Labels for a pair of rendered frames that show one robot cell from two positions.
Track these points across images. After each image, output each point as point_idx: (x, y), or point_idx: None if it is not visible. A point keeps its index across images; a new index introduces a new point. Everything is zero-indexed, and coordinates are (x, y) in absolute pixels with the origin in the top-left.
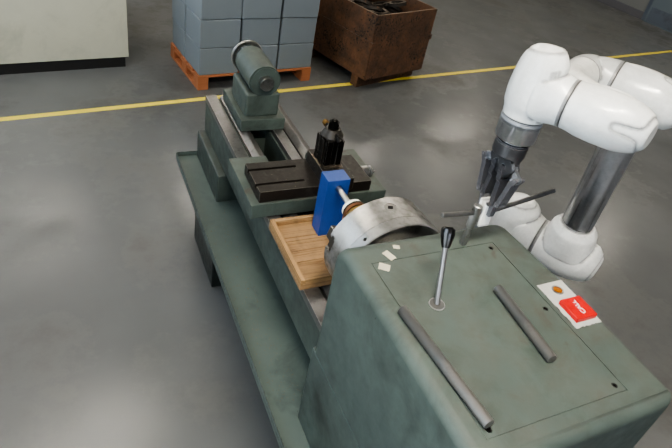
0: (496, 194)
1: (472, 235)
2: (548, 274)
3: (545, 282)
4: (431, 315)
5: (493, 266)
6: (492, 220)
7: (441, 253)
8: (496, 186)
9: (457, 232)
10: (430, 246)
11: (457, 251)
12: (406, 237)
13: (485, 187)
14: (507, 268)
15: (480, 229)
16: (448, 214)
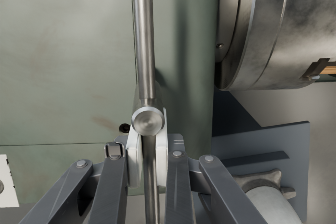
0: (96, 194)
1: (170, 111)
2: (36, 194)
3: (14, 176)
4: None
5: (68, 100)
6: (285, 213)
7: None
8: (102, 219)
9: (190, 85)
10: None
11: (126, 44)
12: None
13: (171, 180)
14: (59, 126)
15: (186, 141)
16: None
